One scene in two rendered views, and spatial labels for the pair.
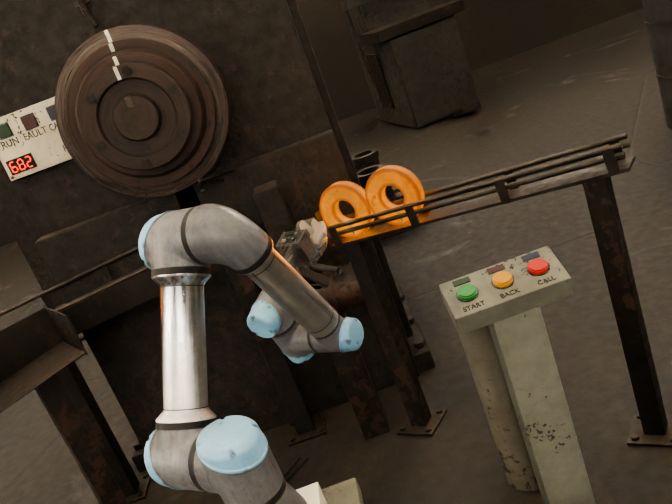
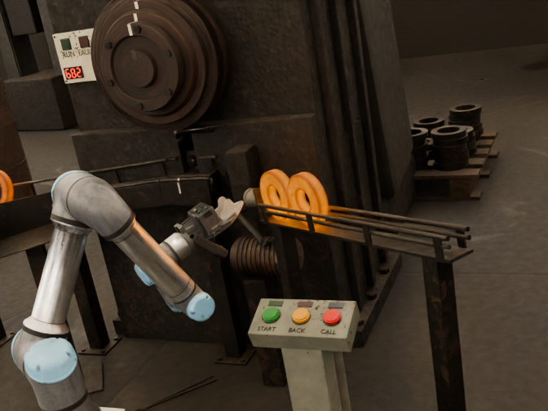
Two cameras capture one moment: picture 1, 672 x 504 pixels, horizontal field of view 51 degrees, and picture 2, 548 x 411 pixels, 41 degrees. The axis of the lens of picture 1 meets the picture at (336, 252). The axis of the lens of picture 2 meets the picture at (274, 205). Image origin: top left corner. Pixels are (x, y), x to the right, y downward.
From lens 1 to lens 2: 87 cm
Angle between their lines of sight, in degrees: 22
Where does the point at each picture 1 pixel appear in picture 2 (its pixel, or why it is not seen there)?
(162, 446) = (19, 340)
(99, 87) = (116, 37)
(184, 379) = (46, 299)
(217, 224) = (86, 198)
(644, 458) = not seen: outside the picture
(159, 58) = (167, 24)
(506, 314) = (291, 346)
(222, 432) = (46, 349)
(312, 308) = (164, 279)
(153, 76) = (156, 39)
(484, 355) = not seen: hidden behind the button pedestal
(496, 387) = not seen: hidden behind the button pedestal
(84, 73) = (113, 20)
